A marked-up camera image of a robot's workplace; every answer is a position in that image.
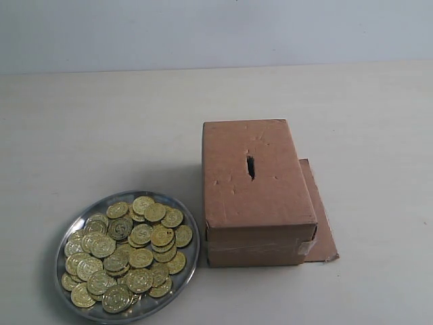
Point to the brown cardboard slot box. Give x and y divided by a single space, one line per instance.
257 208

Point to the gold coin far right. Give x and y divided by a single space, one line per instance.
183 236

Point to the gold coin top of pile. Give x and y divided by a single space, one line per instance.
141 203

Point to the gold coin with hole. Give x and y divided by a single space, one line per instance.
161 236

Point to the gold coin centre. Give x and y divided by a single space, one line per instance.
141 234

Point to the gold coin lower right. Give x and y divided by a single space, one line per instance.
177 263

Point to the gold coin upper left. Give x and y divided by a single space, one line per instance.
117 210

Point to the dark tarnished gold coin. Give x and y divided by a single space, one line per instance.
120 228

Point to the gold coin middle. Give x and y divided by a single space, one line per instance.
141 258

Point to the gold coin bottom right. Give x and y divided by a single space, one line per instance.
161 290

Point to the gold coin left stack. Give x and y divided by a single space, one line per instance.
103 246

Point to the round silver metal plate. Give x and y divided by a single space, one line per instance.
146 306

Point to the gold coin front large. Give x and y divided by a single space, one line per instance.
116 299

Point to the gold coin front left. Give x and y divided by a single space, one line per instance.
80 296

